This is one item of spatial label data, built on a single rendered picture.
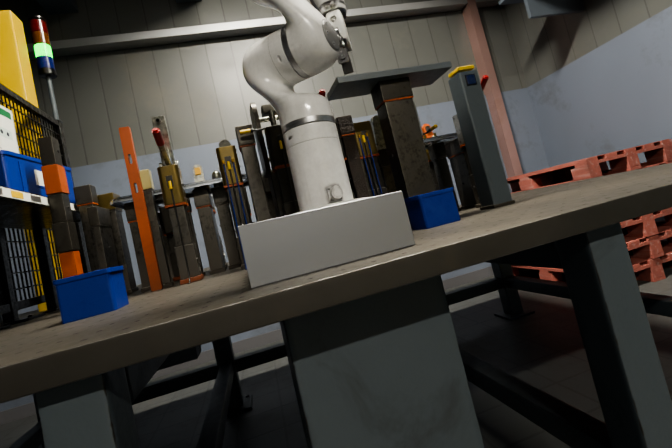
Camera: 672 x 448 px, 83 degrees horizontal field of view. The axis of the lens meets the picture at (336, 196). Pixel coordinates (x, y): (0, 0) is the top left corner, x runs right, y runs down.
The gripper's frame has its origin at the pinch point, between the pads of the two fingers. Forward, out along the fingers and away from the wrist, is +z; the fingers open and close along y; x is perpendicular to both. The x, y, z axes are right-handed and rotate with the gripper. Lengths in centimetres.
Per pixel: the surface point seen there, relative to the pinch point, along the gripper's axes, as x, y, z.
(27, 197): 83, -33, 21
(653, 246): -139, 142, 102
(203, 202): 57, 4, 29
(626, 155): -138, 140, 47
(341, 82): 1.8, -8.1, 7.6
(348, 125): 4.4, 8.7, 15.9
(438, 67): -26.5, 4.9, 7.3
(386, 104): -8.8, 0.4, 14.9
